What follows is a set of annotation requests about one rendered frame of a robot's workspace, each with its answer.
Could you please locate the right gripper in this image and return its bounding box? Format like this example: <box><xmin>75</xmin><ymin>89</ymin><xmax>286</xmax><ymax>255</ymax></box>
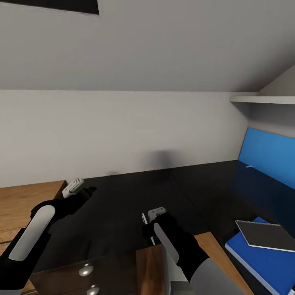
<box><xmin>142</xmin><ymin>220</ymin><xmax>157</xmax><ymax>239</ymax></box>

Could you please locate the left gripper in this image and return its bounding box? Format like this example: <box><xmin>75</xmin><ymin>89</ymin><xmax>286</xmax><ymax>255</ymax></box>
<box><xmin>68</xmin><ymin>187</ymin><xmax>97</xmax><ymax>215</ymax></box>

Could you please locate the notebook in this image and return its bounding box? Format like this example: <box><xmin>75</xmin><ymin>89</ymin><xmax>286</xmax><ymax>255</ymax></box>
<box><xmin>235</xmin><ymin>220</ymin><xmax>295</xmax><ymax>252</ymax></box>

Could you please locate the folder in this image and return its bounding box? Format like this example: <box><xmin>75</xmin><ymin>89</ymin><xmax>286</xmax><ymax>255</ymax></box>
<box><xmin>225</xmin><ymin>217</ymin><xmax>295</xmax><ymax>295</ymax></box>

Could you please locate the pen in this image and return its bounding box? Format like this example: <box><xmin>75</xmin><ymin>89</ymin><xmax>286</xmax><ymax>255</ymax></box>
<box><xmin>142</xmin><ymin>213</ymin><xmax>155</xmax><ymax>245</ymax></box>

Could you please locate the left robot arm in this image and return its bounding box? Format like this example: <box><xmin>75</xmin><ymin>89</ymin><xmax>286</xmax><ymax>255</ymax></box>
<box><xmin>0</xmin><ymin>178</ymin><xmax>97</xmax><ymax>295</ymax></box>

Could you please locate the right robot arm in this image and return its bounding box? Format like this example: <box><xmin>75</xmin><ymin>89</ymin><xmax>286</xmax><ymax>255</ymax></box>
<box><xmin>142</xmin><ymin>207</ymin><xmax>248</xmax><ymax>295</ymax></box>

